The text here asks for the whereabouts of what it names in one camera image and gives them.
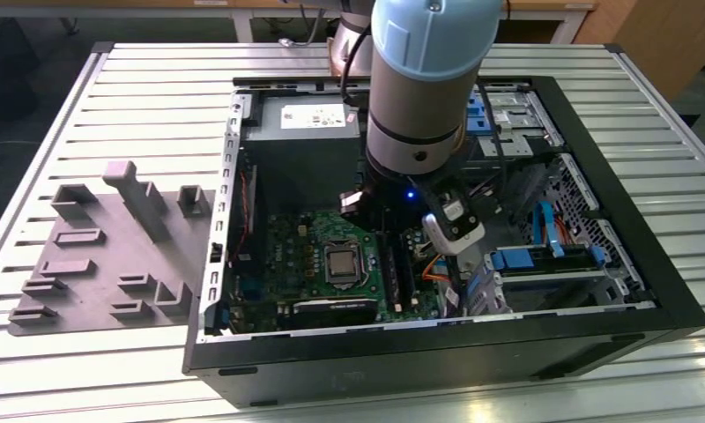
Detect CPU socket with silver CPU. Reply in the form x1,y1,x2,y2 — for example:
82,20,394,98
321,239,366,286

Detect grey power supply unit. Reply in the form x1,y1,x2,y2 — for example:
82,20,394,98
239,93,369,212

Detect green Dell motherboard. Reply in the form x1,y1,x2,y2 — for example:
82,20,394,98
226,206,451,332

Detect blue carrier with disk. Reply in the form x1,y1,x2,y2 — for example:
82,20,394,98
481,244,610,272

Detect blue plastic drive carrier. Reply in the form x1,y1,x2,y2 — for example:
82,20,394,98
466,93,498,134

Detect grey metal disk bay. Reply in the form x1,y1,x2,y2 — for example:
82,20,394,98
461,244,650,317
462,81,566,177

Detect black graphics card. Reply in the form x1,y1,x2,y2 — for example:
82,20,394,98
273,295,382,330

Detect blue board connector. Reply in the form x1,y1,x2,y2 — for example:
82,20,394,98
238,275,266,303

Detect black open PC case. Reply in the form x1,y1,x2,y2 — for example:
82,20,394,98
179,74,705,409

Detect grey parts rack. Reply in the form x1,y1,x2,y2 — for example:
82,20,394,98
5,160,218,338

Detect wooden desk white legs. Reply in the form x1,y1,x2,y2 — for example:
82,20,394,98
0,0,601,45

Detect wooden cabinet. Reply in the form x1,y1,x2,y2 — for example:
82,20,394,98
572,0,705,105

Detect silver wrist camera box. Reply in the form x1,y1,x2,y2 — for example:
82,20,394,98
421,189,487,256

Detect black camera cable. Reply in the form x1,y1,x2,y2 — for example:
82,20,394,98
473,78,510,217

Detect black cable bundle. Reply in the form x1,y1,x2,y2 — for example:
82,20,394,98
462,152,562,211

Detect blue flat data wire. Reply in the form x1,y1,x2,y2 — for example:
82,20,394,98
530,200,566,259

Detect orange red wire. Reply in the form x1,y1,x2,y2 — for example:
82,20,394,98
553,218,586,248

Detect cable with silver plug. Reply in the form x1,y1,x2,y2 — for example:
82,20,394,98
278,0,322,48

